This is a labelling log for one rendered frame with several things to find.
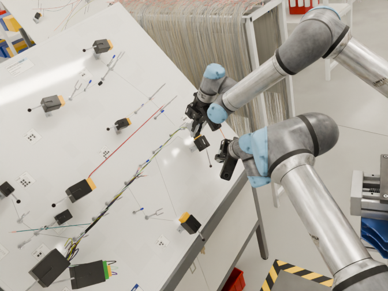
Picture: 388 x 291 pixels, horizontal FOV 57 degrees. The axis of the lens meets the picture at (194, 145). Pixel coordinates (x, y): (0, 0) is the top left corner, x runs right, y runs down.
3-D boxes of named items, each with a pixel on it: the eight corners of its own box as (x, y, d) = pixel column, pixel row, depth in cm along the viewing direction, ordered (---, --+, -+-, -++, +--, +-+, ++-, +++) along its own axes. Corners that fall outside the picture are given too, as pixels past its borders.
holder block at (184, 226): (193, 247, 149) (206, 243, 141) (173, 226, 147) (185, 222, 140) (198, 238, 152) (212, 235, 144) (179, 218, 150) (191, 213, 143)
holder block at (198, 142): (199, 152, 162) (204, 149, 159) (193, 141, 162) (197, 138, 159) (205, 148, 164) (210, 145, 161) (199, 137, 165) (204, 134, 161)
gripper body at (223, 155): (236, 145, 153) (247, 140, 142) (232, 164, 151) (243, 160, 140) (219, 141, 152) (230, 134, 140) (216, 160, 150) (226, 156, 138)
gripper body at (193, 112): (195, 109, 161) (202, 88, 153) (209, 120, 158) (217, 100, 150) (183, 115, 156) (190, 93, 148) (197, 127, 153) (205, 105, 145)
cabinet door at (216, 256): (259, 219, 212) (249, 169, 190) (213, 298, 178) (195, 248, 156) (255, 218, 213) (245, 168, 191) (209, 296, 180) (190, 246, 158)
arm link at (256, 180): (283, 178, 126) (272, 149, 127) (254, 189, 125) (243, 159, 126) (278, 178, 134) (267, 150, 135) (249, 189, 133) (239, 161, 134)
